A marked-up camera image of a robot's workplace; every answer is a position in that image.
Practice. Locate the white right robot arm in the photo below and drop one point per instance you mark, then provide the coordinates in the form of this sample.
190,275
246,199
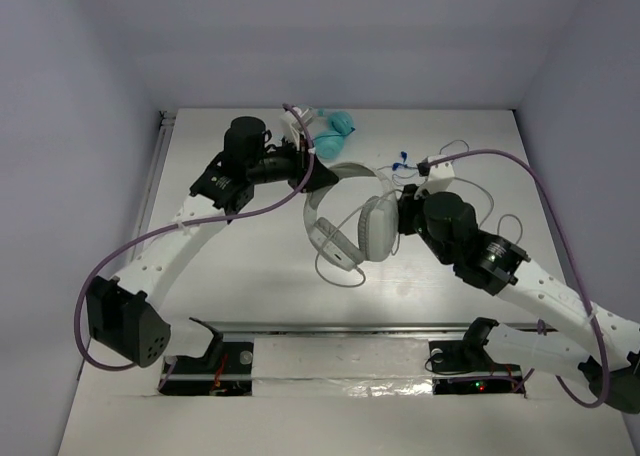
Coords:
588,344

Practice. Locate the teal cat-ear headphones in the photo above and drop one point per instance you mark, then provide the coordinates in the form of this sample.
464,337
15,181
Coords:
330,142

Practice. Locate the white grey over-ear headphones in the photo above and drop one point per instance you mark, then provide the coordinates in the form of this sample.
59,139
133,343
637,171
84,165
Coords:
376,222

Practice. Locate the aluminium side rail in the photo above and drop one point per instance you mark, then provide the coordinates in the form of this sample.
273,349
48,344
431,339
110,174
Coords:
165,130

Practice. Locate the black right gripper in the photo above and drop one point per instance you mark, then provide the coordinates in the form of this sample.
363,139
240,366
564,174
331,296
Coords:
407,203

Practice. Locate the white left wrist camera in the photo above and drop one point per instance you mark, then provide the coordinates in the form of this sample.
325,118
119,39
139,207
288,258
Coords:
292,120

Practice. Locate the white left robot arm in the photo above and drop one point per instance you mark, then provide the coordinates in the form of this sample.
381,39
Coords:
123,311

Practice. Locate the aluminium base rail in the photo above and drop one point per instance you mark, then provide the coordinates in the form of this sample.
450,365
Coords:
255,329

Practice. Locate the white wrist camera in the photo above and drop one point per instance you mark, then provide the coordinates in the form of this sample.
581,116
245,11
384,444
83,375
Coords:
292,120
437,175

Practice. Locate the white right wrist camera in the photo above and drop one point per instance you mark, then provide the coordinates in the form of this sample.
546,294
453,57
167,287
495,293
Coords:
437,175

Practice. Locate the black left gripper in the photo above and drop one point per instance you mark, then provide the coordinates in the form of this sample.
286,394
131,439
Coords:
302,168

